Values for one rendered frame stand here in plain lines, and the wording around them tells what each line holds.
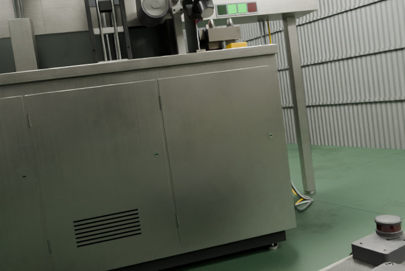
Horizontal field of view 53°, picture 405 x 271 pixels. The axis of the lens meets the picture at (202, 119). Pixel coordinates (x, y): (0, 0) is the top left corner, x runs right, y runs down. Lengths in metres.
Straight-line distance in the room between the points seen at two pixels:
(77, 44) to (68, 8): 0.19
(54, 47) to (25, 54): 0.29
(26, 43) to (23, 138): 0.52
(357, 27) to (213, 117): 2.75
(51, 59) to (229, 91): 0.98
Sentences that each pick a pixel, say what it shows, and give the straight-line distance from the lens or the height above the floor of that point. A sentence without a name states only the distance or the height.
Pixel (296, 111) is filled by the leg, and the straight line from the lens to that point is 2.65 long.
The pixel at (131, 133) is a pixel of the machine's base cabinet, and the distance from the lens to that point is 1.60.
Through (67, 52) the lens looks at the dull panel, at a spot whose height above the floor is 1.04.
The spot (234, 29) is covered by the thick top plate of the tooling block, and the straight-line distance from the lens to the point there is 1.95.
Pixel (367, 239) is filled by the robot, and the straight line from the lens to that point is 1.22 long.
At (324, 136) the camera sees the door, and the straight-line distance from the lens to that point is 4.59.
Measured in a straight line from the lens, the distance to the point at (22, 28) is 1.98.
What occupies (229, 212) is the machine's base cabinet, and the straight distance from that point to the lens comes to 1.73.
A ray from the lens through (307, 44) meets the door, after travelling 4.63.
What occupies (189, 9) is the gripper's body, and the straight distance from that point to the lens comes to 1.90.
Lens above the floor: 0.73
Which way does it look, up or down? 4 degrees down
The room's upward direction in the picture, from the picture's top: 8 degrees counter-clockwise
